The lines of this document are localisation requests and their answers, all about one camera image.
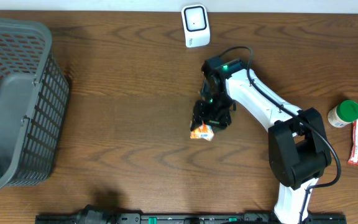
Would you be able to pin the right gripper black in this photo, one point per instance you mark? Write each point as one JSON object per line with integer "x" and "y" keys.
{"x": 199, "y": 112}

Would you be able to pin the orange small box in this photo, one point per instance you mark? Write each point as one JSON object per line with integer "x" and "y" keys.
{"x": 202, "y": 132}

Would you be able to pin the green lid jar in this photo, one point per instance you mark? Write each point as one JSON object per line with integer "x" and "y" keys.
{"x": 343, "y": 114}

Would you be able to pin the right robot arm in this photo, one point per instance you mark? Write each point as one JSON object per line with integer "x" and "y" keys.
{"x": 298, "y": 152}

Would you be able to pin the white barcode scanner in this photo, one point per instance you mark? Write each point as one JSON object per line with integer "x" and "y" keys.
{"x": 196, "y": 26}

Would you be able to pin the grey plastic basket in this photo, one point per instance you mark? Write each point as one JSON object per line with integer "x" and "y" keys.
{"x": 34, "y": 96}

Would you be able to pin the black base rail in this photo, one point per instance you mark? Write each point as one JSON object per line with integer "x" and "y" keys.
{"x": 94, "y": 215}

